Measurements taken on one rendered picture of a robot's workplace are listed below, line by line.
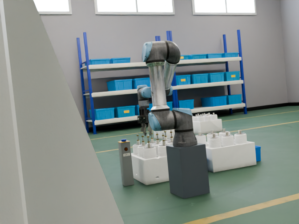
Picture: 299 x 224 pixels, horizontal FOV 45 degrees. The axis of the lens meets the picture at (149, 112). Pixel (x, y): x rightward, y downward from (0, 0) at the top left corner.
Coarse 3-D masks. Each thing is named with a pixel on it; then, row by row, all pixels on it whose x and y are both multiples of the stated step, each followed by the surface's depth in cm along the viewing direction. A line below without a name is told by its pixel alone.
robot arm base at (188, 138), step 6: (180, 132) 218; (186, 132) 218; (192, 132) 220; (174, 138) 222; (180, 138) 218; (186, 138) 217; (192, 138) 218; (174, 144) 220; (180, 144) 217; (186, 144) 216; (192, 144) 217
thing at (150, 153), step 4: (144, 148) 261; (148, 148) 259; (152, 148) 259; (144, 152) 260; (148, 152) 259; (152, 152) 259; (144, 156) 261; (148, 156) 259; (152, 156) 259; (156, 156) 262
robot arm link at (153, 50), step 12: (144, 48) 216; (156, 48) 214; (168, 48) 216; (144, 60) 216; (156, 60) 214; (156, 72) 215; (156, 84) 215; (156, 96) 216; (156, 108) 215; (168, 108) 217; (156, 120) 213; (168, 120) 215
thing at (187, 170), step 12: (204, 144) 219; (168, 156) 227; (180, 156) 212; (192, 156) 216; (204, 156) 219; (168, 168) 228; (180, 168) 214; (192, 168) 216; (204, 168) 219; (180, 180) 215; (192, 180) 216; (204, 180) 219; (180, 192) 217; (192, 192) 216; (204, 192) 219
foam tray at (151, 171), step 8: (136, 160) 269; (144, 160) 254; (152, 160) 256; (160, 160) 258; (136, 168) 272; (144, 168) 254; (152, 168) 256; (160, 168) 258; (136, 176) 274; (144, 176) 256; (152, 176) 256; (160, 176) 258; (168, 176) 260
